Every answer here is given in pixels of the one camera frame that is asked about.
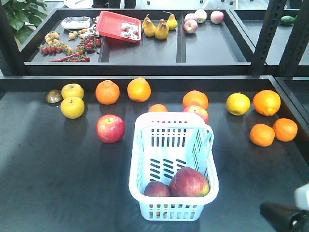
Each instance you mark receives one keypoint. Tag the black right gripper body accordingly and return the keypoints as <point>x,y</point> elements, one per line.
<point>285,218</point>

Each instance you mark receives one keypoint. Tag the dark red apple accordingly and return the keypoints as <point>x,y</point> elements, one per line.
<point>157,189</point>

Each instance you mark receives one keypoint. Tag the light blue plastic basket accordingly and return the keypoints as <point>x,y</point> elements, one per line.
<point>163,143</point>

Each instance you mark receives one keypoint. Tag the small orange right left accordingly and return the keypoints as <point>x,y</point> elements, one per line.
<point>262,135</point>

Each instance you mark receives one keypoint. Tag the small orange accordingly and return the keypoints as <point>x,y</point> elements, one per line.
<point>262,135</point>
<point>158,108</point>
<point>285,129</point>

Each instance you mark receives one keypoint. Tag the large orange right rear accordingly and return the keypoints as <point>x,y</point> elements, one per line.
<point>267,102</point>

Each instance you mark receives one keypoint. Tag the large orange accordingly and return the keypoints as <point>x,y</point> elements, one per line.
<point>267,102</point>
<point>139,90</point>

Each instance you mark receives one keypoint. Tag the yellow apple right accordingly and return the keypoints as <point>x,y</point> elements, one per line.
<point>238,104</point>

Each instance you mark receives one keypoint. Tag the yellow apple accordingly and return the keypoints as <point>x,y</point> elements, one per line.
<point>72,107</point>
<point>238,104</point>
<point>72,90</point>

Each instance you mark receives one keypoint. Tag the orange behind middle apple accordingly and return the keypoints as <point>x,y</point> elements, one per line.
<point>196,97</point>

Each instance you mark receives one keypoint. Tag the black rear display tray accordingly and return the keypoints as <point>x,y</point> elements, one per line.
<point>221,49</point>

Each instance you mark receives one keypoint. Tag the orange with knob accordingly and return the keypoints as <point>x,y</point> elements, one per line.
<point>107,92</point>

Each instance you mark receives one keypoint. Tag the black wood produce display stand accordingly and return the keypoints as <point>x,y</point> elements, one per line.
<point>56,175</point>

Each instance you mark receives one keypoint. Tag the yellow apple front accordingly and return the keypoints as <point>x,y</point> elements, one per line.
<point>72,107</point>

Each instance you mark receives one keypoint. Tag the yellow apple rear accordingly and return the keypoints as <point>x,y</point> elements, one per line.
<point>72,90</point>

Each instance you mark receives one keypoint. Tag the red plastic tray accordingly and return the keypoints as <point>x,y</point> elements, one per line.
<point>119,26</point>

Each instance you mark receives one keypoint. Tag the white remote device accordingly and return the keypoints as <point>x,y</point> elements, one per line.
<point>76,22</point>

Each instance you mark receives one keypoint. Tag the green potted plant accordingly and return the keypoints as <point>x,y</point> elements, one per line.
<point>22,12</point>

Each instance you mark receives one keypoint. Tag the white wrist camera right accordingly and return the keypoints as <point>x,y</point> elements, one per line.
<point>302,197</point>

